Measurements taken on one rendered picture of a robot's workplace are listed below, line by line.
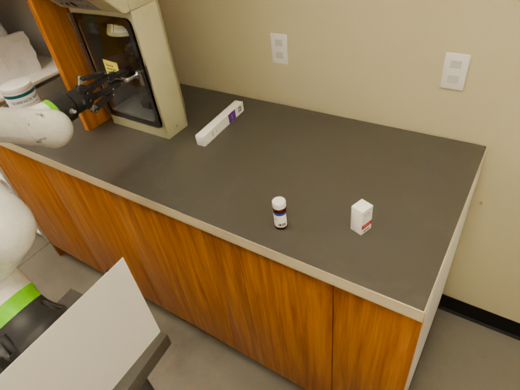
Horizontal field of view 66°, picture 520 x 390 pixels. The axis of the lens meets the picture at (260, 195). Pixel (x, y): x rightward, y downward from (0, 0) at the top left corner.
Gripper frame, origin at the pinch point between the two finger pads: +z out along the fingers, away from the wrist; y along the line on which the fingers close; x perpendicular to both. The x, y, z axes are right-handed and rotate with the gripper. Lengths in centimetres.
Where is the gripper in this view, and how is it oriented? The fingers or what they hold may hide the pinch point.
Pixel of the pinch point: (117, 77)
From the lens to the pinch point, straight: 153.9
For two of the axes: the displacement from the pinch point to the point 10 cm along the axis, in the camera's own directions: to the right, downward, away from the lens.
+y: -1.3, -7.6, -6.3
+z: 5.3, -5.9, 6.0
